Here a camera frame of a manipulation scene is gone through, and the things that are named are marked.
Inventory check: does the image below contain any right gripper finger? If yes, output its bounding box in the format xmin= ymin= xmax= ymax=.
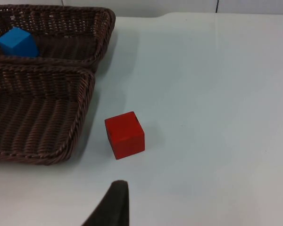
xmin=81 ymin=180 xmax=130 ymax=226

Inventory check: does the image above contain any dark brown wicker basket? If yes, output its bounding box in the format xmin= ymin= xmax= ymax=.
xmin=0 ymin=63 xmax=96 ymax=167
xmin=0 ymin=4 xmax=116 ymax=73

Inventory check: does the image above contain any blue cube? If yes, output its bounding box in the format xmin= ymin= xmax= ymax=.
xmin=0 ymin=26 xmax=41 ymax=58

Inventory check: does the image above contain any red cube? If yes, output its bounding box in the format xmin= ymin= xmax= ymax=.
xmin=104 ymin=111 xmax=145 ymax=161

